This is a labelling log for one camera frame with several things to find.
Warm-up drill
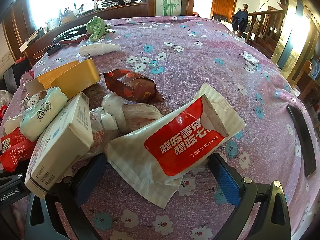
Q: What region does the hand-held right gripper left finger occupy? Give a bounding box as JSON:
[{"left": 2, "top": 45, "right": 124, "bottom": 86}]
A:
[{"left": 25, "top": 154, "right": 108, "bottom": 240}]

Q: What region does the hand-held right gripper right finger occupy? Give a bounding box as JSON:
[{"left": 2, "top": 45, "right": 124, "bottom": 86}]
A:
[{"left": 209, "top": 152, "right": 292, "bottom": 240}]

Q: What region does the red snack packet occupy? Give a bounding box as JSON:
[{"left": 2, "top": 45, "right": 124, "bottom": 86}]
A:
[{"left": 0, "top": 127, "right": 38, "bottom": 173}]

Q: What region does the white carton box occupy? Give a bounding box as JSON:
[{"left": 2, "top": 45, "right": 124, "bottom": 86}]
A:
[{"left": 24, "top": 92, "right": 95, "bottom": 199}]

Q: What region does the red and white wipe packet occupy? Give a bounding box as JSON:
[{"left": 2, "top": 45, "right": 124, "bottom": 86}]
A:
[{"left": 104, "top": 82, "right": 247, "bottom": 209}]

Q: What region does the white plastic bag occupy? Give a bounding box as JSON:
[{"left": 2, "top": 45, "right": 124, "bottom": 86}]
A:
[{"left": 89, "top": 92, "right": 164, "bottom": 155}]

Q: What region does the green tissue pack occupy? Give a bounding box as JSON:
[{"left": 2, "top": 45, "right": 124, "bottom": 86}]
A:
[{"left": 19, "top": 87, "right": 68, "bottom": 142}]

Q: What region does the yellow paper box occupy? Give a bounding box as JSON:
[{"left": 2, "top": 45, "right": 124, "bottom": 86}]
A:
[{"left": 26, "top": 59, "right": 102, "bottom": 100}]

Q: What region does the brown snack wrapper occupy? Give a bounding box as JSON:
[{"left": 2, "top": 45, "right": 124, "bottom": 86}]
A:
[{"left": 102, "top": 69, "right": 165, "bottom": 103}]

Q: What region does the white spray bottle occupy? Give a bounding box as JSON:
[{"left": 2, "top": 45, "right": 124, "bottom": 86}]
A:
[{"left": 79, "top": 42, "right": 122, "bottom": 58}]

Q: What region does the small white packet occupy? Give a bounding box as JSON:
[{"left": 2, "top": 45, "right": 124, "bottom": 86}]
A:
[{"left": 4, "top": 115, "right": 25, "bottom": 134}]

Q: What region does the black flat strip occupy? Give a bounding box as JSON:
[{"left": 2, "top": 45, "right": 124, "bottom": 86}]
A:
[{"left": 287, "top": 104, "right": 317, "bottom": 177}]

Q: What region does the clear plastic bag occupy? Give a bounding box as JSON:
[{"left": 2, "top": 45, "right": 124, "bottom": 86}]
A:
[{"left": 0, "top": 90, "right": 13, "bottom": 120}]

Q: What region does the grey and black bag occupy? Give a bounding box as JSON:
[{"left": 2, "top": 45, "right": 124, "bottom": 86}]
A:
[{"left": 2, "top": 62, "right": 32, "bottom": 93}]

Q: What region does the purple floral tablecloth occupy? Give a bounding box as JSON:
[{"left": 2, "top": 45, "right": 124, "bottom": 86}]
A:
[{"left": 4, "top": 15, "right": 320, "bottom": 240}]

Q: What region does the small white sachet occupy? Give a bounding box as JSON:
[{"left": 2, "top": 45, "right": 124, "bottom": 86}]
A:
[{"left": 242, "top": 51, "right": 259, "bottom": 67}]

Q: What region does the black case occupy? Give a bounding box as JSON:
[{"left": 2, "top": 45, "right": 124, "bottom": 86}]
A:
[{"left": 52, "top": 26, "right": 88, "bottom": 43}]

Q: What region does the green cloth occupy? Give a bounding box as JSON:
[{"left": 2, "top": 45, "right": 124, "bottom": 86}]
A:
[{"left": 86, "top": 16, "right": 112, "bottom": 42}]

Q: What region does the wooden staircase railing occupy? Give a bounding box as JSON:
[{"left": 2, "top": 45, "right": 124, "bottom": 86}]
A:
[{"left": 246, "top": 4, "right": 285, "bottom": 58}]

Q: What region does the wooden counter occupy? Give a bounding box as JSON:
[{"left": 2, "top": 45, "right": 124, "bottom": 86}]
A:
[{"left": 25, "top": 1, "right": 150, "bottom": 63}]

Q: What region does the wooden door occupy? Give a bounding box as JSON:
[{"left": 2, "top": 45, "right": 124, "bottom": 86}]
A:
[{"left": 210, "top": 0, "right": 239, "bottom": 22}]

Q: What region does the red-handled tool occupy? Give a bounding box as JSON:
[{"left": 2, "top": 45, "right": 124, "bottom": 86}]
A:
[{"left": 60, "top": 34, "right": 88, "bottom": 45}]

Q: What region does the dark jacket on post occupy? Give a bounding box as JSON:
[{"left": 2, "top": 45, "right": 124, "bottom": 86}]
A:
[{"left": 231, "top": 9, "right": 249, "bottom": 34}]

